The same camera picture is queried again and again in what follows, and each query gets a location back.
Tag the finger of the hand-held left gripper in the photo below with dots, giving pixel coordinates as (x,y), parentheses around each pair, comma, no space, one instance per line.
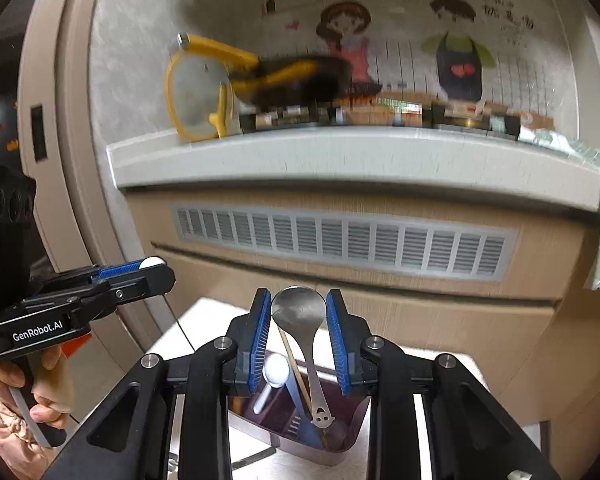
(140,285)
(120,269)

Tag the person's left forearm pink sleeve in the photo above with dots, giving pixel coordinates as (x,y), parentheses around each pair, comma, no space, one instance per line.
(0,430)

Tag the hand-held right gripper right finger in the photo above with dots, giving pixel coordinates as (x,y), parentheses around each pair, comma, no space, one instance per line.
(339,345)

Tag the gas stove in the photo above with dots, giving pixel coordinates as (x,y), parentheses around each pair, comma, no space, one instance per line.
(330,115)

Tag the yellow rimmed glass pan lid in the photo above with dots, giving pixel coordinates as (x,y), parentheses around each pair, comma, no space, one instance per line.
(195,97)

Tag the black wall switch plate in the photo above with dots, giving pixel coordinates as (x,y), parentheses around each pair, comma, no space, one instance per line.
(38,132)

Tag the grey vent grille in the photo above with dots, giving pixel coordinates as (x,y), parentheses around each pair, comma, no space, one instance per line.
(345,242)

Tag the wooden chopstick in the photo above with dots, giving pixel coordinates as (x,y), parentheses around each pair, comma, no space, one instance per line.
(295,365)

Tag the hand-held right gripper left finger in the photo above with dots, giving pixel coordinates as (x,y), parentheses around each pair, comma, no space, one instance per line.
(261,345)

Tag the person's left hand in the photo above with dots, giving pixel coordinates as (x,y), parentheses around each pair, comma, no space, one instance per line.
(55,385)

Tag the cartoon wall sticker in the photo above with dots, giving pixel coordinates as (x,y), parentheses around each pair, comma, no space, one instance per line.
(405,40)

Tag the white plastic spoon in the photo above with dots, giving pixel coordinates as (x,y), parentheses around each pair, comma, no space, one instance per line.
(153,262)
(275,372)

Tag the dark translucent utensil holder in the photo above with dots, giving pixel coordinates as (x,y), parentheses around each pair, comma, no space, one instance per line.
(280,425)

